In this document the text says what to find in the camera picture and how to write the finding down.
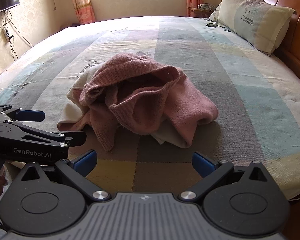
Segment small dark remote on bed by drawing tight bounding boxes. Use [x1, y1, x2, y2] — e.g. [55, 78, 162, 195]
[206, 23, 218, 28]

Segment pastel patchwork bed sheet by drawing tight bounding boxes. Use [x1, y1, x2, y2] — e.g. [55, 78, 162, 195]
[0, 17, 300, 199]

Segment left orange plaid curtain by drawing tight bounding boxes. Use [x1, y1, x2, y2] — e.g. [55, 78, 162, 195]
[72, 0, 96, 24]

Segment pastel patchwork pillow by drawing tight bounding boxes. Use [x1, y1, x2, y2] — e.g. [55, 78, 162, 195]
[217, 0, 296, 54]

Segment cluttered items on nightstand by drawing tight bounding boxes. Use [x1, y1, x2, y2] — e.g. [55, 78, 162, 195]
[197, 3, 216, 12]

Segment pink and white knit sweater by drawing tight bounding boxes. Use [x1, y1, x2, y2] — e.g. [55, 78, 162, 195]
[57, 53, 218, 151]

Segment white power strip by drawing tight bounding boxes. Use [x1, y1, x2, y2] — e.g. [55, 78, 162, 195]
[2, 27, 10, 42]

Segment wooden nightstand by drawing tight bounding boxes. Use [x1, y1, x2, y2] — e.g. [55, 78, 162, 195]
[187, 7, 212, 18]

